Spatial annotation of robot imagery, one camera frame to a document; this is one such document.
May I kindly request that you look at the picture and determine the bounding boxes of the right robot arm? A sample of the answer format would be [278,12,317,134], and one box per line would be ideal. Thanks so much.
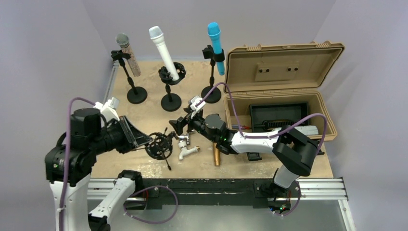
[169,112,321,196]

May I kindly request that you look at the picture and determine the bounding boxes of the purple cable at base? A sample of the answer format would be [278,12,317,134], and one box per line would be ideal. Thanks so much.
[123,185,179,225]

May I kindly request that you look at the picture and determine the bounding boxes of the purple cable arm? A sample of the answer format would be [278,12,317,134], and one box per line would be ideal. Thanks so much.
[58,97,96,231]
[196,82,329,151]

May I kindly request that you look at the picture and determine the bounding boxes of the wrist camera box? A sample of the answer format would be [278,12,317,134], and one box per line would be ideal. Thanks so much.
[93,97,120,122]
[184,95,206,118]

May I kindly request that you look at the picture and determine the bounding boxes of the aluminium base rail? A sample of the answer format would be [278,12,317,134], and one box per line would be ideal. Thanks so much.
[88,177,356,231]

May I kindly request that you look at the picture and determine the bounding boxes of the black stand with clip left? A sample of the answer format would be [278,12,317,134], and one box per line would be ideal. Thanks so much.
[111,51,148,104]

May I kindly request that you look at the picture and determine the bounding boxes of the black stand with clip right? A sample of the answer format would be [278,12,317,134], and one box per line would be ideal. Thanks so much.
[201,45,225,103]

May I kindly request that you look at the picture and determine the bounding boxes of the black stand with shock mount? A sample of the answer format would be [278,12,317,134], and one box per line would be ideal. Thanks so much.
[158,62,186,112]

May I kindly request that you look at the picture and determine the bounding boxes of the blue microphone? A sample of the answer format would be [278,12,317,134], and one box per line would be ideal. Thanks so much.
[207,22,225,76]

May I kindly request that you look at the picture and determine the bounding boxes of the black tripod shock mount stand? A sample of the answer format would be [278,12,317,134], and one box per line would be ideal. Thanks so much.
[145,128,178,171]

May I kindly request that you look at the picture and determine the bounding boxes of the black tray in case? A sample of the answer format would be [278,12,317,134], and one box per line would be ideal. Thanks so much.
[250,102,308,132]

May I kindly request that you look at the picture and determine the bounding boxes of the grey block in case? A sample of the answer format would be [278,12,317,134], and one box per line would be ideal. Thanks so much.
[292,125,319,136]

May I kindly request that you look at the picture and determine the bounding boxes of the tan plastic case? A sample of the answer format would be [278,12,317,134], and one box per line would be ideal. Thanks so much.
[223,41,345,141]

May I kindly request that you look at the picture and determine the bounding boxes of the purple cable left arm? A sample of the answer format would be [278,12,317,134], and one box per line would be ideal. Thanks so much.
[58,97,96,231]

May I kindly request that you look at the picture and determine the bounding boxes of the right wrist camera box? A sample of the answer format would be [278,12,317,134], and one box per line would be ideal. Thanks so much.
[184,95,206,118]

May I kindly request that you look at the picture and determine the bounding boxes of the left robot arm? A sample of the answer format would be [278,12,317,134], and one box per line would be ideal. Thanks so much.
[45,108,152,231]

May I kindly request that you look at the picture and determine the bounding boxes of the gold microphone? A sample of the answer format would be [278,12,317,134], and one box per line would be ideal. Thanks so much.
[212,142,221,166]

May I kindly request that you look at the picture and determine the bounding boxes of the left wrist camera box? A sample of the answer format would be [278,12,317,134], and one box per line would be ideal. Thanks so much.
[93,97,120,122]

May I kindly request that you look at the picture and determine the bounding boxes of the glitter silver microphone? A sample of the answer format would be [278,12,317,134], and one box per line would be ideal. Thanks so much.
[115,33,141,77]

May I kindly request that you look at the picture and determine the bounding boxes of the black stand with clip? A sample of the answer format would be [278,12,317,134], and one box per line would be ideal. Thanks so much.
[111,51,148,104]
[201,45,225,103]

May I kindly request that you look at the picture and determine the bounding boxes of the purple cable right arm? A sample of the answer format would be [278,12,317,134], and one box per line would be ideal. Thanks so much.
[196,82,329,151]

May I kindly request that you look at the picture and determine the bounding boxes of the white chrome faucet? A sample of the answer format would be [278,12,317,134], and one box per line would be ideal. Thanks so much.
[178,133,201,161]

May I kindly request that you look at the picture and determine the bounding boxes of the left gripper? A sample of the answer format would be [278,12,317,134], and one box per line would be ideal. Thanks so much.
[90,114,153,153]

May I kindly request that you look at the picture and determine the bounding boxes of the white microphone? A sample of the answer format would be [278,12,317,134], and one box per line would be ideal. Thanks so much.
[149,26,179,81]

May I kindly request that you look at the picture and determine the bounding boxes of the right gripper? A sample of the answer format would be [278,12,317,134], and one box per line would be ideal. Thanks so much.
[169,107,217,143]

